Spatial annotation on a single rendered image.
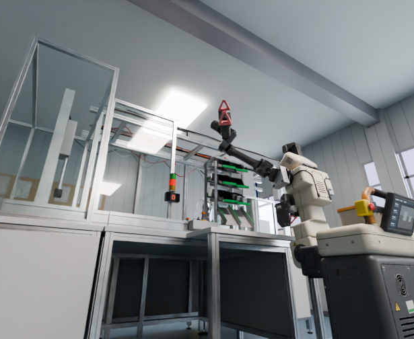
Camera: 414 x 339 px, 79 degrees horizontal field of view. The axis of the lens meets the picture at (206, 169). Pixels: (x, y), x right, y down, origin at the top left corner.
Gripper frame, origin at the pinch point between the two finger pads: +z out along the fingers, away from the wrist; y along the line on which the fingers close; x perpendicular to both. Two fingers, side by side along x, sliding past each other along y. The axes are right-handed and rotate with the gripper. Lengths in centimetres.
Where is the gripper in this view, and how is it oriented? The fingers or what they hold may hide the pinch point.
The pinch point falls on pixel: (223, 106)
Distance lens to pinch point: 136.2
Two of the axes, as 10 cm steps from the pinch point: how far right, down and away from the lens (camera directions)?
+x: 9.9, -0.6, -0.9
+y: 0.1, -7.7, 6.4
